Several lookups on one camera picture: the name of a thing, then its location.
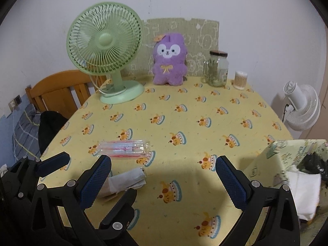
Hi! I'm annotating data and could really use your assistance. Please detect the white towel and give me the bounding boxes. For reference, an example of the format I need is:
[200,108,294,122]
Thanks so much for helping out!
[285,165,321,222]

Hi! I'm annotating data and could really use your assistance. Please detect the white plastic bags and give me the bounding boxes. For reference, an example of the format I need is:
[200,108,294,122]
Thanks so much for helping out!
[97,167,146,198]

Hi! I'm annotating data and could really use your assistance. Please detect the black plastic bag roll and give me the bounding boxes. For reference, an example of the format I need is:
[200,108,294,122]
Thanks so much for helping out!
[297,152,327,178]

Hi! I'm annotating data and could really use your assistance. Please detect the clear zip bag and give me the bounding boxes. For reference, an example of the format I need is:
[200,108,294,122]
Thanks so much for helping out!
[98,140,151,158]

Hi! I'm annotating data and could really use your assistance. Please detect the blue plaid pillow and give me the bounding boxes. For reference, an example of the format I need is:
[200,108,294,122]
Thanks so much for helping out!
[12,104,42,160]

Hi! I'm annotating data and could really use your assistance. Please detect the black clothing on bed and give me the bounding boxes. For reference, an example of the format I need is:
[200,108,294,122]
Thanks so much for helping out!
[38,110,68,154]

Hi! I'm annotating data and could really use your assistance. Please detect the cartoon fabric storage box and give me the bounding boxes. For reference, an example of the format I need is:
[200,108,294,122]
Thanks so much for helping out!
[244,139,327,245]

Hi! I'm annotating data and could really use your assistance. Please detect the wooden bed headboard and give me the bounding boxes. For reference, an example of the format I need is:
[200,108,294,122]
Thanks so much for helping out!
[25,70,106,119]

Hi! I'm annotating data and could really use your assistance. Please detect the yellow cartoon tablecloth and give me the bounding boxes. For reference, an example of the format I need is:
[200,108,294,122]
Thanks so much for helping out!
[42,77,291,245]

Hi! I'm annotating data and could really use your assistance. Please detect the white standing fan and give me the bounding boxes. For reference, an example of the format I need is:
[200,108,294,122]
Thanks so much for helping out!
[282,81,321,132]

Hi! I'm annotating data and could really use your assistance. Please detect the green desk fan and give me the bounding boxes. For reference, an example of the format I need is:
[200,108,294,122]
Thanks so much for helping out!
[66,2,144,104]

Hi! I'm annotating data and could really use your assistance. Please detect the cotton swab container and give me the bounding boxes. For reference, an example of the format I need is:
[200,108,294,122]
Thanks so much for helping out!
[233,71,248,91]

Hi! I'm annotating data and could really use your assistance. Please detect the purple plush bunny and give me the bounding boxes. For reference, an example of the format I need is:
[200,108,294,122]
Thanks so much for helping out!
[152,33,188,86]

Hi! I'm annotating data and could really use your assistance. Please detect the glass jar with lid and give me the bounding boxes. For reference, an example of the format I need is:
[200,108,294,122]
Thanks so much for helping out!
[203,49,229,87]

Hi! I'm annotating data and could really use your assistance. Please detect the beige patterned board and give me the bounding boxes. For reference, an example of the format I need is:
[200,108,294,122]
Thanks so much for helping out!
[121,18,220,77]

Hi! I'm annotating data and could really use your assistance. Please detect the wall power outlet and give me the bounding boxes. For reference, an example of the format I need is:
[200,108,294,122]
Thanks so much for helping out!
[8,95,22,112]

